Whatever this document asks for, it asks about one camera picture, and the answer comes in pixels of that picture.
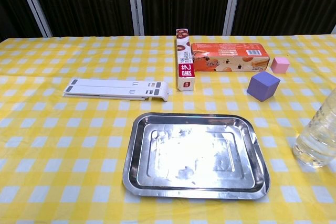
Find clear plastic water bottle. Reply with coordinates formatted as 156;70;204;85
292;94;336;168

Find stainless steel tray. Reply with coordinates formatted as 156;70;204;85
122;112;271;200

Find white folding laptop stand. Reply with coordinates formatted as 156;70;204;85
62;78;169;103

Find white frame post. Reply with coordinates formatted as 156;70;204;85
14;0;53;38
126;0;145;36
222;0;243;36

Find long white red-label box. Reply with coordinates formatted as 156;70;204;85
175;28;197;92

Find purple cube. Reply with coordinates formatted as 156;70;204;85
246;70;281;103

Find yellow white checked tablecloth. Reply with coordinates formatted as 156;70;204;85
0;34;336;224

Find orange biscuit box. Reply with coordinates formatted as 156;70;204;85
190;42;271;73

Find pink cube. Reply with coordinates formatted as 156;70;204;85
270;57;290;74

